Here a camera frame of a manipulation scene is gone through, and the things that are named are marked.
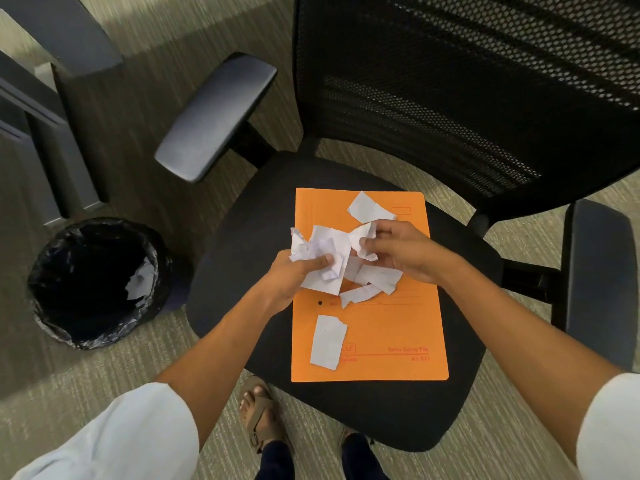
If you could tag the person's right hand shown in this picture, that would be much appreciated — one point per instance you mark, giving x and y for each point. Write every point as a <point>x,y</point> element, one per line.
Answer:
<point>407,252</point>

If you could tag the person's left hand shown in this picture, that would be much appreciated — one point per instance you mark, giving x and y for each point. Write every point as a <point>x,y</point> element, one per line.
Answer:
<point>286,279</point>

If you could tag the person's left thumb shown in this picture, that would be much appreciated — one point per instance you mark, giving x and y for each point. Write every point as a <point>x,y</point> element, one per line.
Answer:
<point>320,263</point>

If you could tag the person's right thumb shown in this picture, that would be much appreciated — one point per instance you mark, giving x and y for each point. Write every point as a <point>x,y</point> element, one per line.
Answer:
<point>371,242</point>

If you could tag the small torn white paper scrap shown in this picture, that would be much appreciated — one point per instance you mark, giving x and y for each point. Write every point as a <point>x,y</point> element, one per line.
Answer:
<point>362,234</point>

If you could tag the white paper wad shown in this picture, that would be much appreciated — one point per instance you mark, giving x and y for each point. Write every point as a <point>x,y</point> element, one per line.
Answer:
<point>327,244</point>

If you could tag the person's right forearm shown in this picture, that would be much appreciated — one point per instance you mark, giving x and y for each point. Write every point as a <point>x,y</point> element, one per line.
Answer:
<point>525,354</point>

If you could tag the person's left forearm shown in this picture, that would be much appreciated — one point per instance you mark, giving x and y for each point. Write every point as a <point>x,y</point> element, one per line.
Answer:
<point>220,359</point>

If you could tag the slanted white paper piece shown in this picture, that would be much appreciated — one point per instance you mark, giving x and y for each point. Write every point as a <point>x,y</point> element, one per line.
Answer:
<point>369,208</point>

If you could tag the wide creased white paper piece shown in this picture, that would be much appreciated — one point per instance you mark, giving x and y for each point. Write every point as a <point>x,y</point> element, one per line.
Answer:
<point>382,278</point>

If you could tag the narrow white paper strip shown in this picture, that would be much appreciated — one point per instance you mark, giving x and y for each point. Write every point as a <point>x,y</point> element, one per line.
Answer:
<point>360,294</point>

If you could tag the tall white paper piece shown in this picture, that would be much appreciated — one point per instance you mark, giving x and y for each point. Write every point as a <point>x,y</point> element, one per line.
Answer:
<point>327,342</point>

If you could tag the black chair seat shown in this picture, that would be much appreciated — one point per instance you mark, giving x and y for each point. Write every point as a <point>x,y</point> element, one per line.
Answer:
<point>240,254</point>

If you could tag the orange paper folder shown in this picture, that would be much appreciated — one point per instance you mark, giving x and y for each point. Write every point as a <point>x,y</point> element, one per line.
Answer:
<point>395,334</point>

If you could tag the person's left foot in sandal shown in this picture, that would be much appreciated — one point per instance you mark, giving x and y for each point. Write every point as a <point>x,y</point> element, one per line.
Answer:
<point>260,412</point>

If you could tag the black mesh chair backrest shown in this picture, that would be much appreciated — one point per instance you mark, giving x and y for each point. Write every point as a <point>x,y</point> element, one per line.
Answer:
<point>450,84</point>

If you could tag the white paper in bin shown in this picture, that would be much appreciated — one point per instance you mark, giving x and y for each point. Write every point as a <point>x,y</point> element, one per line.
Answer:
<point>140,282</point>

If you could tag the black chair armrest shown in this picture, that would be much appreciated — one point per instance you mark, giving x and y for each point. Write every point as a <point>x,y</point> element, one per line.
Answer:
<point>215,114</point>
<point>600,279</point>

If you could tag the person's dark right trouser leg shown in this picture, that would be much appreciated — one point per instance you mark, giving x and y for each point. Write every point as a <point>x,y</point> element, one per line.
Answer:
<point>362,462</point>

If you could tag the person's dark trouser leg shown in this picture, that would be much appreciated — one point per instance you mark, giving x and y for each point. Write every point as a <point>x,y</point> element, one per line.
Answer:
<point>275,462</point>
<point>362,462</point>

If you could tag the person's dark left trouser leg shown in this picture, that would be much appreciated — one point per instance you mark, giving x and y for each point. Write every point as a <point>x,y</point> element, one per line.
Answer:
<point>275,462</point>

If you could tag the bin with black bag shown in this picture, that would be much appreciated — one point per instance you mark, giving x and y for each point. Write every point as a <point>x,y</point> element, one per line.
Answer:
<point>85,289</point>

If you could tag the person's white left sleeve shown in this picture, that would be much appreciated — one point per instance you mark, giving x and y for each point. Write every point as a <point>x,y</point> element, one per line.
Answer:
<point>120,439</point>

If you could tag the person's white sleeve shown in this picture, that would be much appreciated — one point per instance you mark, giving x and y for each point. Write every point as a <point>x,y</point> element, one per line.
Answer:
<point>612,429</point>
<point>120,439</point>

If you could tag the grey drawer cabinet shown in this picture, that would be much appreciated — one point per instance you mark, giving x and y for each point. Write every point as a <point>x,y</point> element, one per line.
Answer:
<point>45,154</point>

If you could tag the person's white right sleeve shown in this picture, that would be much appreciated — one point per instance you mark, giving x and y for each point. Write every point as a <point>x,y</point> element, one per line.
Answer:
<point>612,429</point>

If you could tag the grey desk top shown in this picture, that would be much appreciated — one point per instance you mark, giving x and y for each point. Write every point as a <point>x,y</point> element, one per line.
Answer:
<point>65,29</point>

